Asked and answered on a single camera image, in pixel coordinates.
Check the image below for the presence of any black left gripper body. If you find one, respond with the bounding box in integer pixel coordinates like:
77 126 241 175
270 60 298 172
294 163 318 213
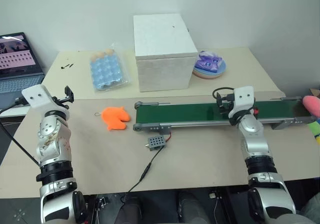
51 95 70 110

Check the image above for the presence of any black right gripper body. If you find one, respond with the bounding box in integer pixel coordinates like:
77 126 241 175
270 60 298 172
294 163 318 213
222 93 235 115

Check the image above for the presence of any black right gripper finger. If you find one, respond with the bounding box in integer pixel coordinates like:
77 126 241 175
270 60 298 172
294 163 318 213
215 92 225 111

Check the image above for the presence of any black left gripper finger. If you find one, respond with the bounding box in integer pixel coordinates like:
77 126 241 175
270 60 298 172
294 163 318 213
64 85 75 104

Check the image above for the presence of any green conveyor belt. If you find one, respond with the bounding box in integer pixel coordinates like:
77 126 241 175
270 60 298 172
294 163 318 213
132 96 317 133

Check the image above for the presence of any small grey control box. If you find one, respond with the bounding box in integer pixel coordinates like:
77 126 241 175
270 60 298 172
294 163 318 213
145 136 166 152

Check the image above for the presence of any stack of coloured plates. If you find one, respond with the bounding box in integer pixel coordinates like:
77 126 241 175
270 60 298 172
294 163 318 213
192 57 227 80

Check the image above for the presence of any purple toy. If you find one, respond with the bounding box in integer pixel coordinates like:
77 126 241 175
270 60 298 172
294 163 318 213
194 50 224 74

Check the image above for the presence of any blue egg tray in bag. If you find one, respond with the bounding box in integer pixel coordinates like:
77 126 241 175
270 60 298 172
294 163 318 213
89 42 133 94

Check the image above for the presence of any orange plush toy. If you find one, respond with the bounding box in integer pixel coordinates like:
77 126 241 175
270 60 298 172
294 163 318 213
100 105 132 132

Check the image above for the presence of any grey laptop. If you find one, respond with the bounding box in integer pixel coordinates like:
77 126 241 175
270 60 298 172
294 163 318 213
0 32 46 110

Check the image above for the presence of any white foam box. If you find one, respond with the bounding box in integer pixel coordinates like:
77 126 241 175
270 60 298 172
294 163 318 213
132 13 199 93

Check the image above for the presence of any pink plush toy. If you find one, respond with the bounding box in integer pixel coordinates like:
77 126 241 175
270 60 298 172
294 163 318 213
302 95 320 118

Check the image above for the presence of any green yellow plush toy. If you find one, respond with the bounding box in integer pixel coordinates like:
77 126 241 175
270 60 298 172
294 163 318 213
308 118 320 146

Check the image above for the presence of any dark rounded shape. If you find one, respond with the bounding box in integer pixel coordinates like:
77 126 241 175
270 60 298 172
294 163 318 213
177 190 210 224
113 196 142 224

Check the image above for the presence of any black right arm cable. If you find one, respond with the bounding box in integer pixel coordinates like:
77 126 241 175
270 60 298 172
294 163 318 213
212 87 235 100

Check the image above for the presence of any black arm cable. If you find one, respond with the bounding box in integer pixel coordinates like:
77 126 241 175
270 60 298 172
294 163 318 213
0 96 41 165
212 87 235 100

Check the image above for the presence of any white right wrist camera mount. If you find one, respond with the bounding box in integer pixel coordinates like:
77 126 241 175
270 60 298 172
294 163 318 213
228 85 256 121

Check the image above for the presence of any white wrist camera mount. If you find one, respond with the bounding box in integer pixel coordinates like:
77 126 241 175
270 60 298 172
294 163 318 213
21 84 55 112
228 85 256 121

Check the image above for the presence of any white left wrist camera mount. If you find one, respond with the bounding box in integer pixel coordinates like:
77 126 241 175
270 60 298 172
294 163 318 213
21 84 55 112

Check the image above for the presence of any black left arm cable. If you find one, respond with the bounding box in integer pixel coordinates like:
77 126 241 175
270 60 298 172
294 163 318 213
0 96 41 165

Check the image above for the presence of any black controller power cable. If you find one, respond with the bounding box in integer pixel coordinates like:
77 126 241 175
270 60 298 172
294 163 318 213
121 148 162 203

